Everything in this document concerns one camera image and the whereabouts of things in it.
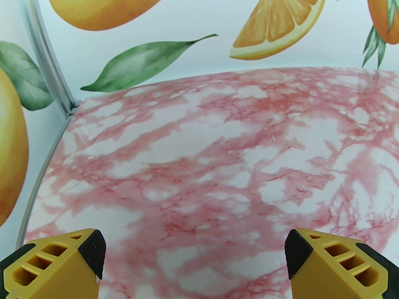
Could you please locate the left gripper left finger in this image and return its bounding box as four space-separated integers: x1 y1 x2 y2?
0 228 107 299

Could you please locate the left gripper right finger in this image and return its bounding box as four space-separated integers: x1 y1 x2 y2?
285 228 399 299

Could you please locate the aluminium table edge strip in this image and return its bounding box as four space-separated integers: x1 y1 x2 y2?
16 105 80 250

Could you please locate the aluminium corner post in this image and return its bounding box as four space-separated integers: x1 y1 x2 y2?
16 0 81 120

